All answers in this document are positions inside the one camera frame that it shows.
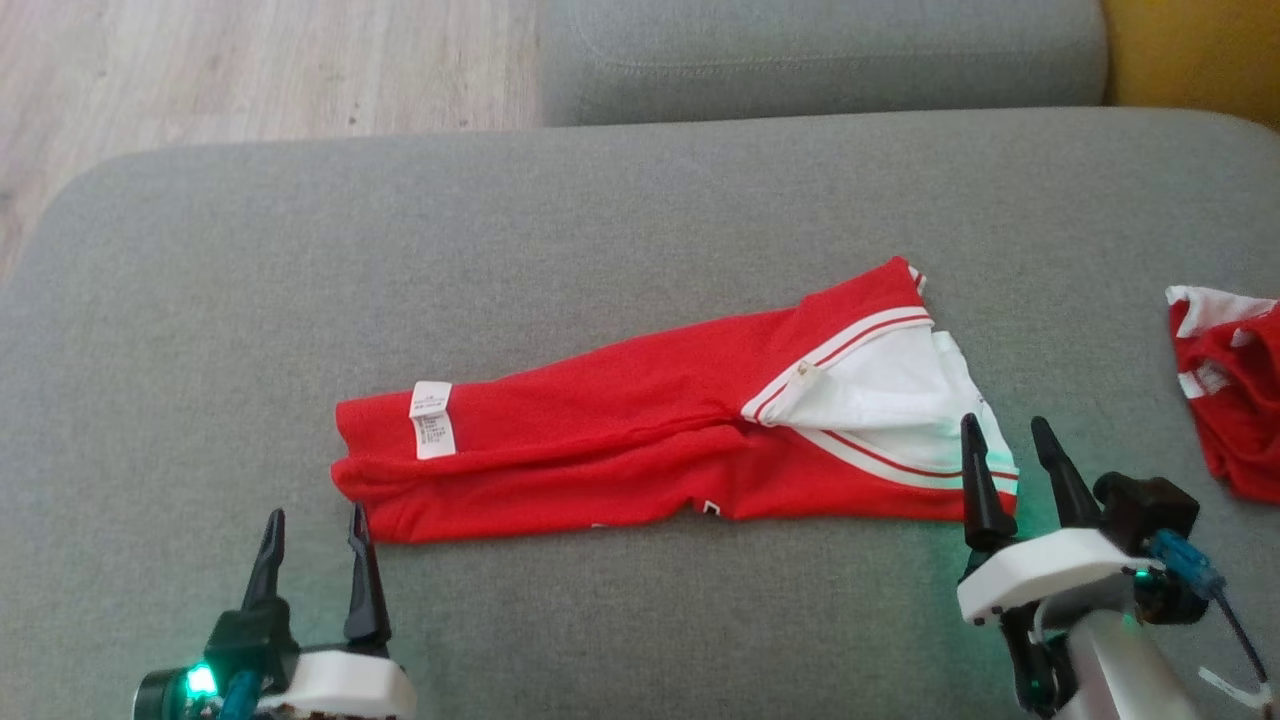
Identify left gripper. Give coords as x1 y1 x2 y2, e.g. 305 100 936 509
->
135 502 417 720

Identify red shorts with white stripe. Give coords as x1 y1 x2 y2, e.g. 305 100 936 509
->
1165 284 1280 503

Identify left black cable blue plug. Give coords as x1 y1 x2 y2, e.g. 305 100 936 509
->
218 668 263 720

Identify small grey sofa seat cushion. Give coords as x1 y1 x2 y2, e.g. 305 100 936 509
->
540 0 1109 128

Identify large grey sofa seat cushion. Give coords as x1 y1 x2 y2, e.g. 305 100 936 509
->
0 105 1280 720

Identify white cable tie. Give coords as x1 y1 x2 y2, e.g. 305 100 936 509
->
1198 665 1273 713

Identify yellow sofa back cushion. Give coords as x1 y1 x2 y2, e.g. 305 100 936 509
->
1100 0 1280 131

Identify red shirt with white sleeves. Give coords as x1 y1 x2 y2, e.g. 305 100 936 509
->
330 256 1021 546

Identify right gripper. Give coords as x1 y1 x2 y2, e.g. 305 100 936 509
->
957 413 1211 719

